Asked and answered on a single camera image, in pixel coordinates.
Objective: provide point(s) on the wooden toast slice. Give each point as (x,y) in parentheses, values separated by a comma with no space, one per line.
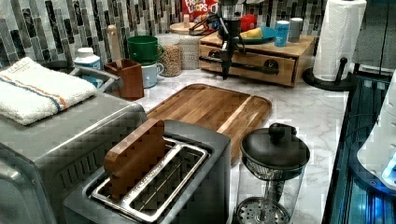
(134,156)

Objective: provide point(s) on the green mug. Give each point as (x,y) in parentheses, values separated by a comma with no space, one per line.
(144,49)

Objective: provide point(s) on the black paper towel holder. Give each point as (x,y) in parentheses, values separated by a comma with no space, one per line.
(339,84)

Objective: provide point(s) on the dark wooden cutting board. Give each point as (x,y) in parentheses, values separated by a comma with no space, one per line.
(232,113)

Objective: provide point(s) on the black two-slot toaster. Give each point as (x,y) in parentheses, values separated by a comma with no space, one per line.
(189,185)

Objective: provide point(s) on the glass jar of grains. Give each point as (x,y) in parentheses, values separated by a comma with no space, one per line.
(171,54)

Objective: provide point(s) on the froot loops cereal box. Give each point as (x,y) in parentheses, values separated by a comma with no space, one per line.
(196,8)

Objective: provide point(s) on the jar with wooden lid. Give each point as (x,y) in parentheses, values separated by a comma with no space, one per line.
(189,44)

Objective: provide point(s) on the light wooden drawer box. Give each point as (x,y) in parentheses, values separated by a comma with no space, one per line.
(301,52)

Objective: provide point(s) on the white striped folded towel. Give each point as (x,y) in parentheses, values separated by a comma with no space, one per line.
(30,92)

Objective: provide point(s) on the light blue mug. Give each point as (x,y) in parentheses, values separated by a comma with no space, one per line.
(150,74)

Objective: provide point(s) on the light wooden drawer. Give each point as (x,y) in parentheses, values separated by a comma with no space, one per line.
(251,65)

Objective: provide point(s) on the white paper towel roll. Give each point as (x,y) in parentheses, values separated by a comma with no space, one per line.
(338,38)

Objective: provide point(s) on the red apple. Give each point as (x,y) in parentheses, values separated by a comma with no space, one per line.
(248,22)

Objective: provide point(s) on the brown wooden utensil holder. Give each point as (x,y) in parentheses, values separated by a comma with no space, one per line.
(132,79)

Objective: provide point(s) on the glass french press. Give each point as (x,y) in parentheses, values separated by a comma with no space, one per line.
(270,175)

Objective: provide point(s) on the blue shaker white cap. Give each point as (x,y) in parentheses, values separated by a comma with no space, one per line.
(282,30)

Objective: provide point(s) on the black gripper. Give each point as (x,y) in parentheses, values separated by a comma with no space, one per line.
(230,13)

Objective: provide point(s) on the wooden spoon handle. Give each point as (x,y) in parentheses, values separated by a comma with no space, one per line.
(113,34)

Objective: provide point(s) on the grey shaker white cap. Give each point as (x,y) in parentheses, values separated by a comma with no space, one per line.
(295,29)

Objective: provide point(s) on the white-capped blue bottle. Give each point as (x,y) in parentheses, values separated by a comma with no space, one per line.
(87,58)

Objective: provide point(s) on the yellow banana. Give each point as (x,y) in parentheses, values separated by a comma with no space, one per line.
(252,34)

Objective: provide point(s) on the teal round plate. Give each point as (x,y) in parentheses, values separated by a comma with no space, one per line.
(268,34)

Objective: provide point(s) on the stainless steel toaster oven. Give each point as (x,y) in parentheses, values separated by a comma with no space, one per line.
(43,162)

